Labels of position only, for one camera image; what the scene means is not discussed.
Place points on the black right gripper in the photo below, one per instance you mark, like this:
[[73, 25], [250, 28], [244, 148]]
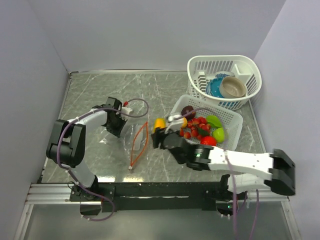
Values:
[[157, 135]]

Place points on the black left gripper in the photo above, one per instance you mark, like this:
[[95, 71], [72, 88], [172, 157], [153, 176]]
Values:
[[117, 132]]

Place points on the clear zip top bag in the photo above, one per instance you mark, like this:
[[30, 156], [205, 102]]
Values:
[[127, 150]]

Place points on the red fake cherry bunch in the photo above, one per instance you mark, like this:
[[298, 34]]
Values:
[[196, 128]]

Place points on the green fake apple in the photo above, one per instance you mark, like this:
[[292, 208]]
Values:
[[219, 135]]

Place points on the green fake pepper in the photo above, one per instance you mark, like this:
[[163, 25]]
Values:
[[214, 121]]

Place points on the dark red fake plum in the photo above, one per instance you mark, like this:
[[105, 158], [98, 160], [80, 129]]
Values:
[[188, 112]]

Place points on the white perforated basket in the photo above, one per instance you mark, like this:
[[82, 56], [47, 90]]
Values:
[[231, 121]]

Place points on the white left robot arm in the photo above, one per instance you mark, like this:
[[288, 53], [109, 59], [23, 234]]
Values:
[[67, 142]]

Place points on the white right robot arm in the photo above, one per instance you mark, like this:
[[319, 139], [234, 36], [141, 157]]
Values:
[[248, 171]]

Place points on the red fake peach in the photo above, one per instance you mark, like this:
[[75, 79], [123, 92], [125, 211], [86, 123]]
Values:
[[208, 140]]

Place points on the yellow green fake mango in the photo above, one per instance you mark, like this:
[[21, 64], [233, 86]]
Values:
[[160, 123]]

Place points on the blue bowl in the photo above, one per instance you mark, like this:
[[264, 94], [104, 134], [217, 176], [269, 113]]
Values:
[[213, 88]]

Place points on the beige ceramic bowl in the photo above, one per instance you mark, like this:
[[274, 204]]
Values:
[[231, 88]]

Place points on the white dish rack basket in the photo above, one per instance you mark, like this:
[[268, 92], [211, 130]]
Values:
[[201, 69]]

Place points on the blue patterned plate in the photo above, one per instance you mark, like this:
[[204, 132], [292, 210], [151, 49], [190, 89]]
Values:
[[223, 74]]

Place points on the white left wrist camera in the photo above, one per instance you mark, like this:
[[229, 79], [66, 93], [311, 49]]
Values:
[[126, 111]]

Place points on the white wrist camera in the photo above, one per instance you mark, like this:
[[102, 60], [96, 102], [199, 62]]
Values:
[[126, 111], [173, 122]]

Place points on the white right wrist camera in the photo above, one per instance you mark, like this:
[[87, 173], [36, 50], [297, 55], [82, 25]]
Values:
[[173, 122]]

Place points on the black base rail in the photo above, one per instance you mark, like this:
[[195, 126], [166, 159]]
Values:
[[132, 196]]

